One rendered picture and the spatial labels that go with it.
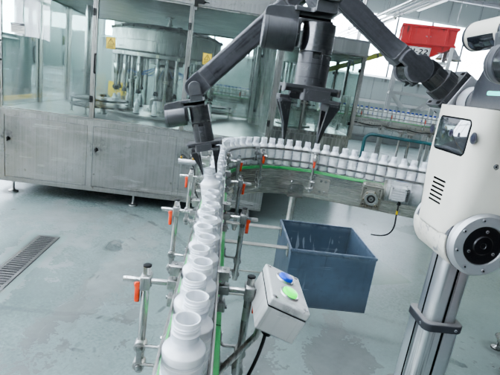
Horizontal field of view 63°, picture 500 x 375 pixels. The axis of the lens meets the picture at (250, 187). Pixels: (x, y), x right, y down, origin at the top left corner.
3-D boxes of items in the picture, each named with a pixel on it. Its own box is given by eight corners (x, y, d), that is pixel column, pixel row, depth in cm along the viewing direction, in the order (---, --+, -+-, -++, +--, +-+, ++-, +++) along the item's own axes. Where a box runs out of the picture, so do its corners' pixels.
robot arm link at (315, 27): (341, 18, 67) (332, 22, 73) (300, 11, 67) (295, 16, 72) (333, 61, 69) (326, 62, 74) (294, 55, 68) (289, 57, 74)
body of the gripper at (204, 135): (189, 147, 123) (184, 123, 121) (222, 143, 123) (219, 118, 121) (187, 151, 117) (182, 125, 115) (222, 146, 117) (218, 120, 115)
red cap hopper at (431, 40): (367, 184, 742) (402, 22, 674) (367, 177, 810) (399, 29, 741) (420, 194, 722) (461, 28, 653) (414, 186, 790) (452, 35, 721)
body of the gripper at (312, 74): (340, 101, 70) (348, 56, 68) (282, 93, 69) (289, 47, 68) (331, 99, 76) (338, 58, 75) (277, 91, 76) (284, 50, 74)
